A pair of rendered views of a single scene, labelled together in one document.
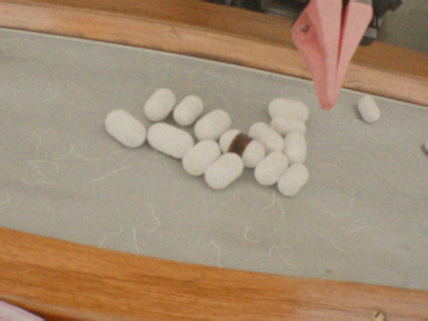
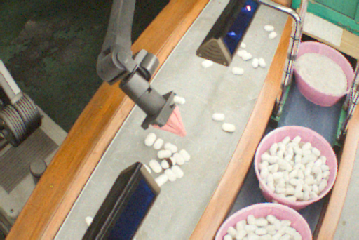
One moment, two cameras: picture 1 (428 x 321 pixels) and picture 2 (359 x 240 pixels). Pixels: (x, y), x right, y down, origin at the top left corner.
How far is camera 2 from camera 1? 105 cm
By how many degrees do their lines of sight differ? 51
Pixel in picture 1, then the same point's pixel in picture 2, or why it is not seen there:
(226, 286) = (224, 185)
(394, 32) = not seen: outside the picture
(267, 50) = (111, 125)
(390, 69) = not seen: hidden behind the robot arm
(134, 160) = (163, 192)
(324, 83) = (181, 132)
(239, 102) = (137, 151)
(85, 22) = (79, 180)
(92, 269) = (214, 208)
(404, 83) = not seen: hidden behind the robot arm
